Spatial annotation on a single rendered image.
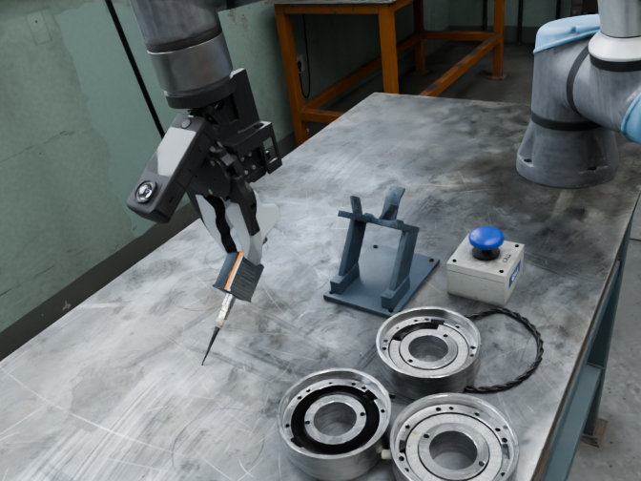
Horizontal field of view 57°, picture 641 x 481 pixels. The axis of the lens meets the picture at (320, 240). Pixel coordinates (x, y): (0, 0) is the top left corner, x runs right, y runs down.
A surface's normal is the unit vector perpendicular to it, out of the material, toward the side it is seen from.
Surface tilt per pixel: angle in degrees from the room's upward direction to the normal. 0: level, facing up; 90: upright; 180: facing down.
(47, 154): 90
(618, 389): 0
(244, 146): 87
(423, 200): 0
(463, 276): 90
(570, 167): 73
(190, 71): 90
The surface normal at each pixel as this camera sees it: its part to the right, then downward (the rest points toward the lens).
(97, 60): 0.83, 0.20
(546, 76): -0.95, 0.25
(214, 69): 0.66, 0.29
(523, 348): -0.13, -0.84
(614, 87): -0.77, 0.57
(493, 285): -0.54, 0.51
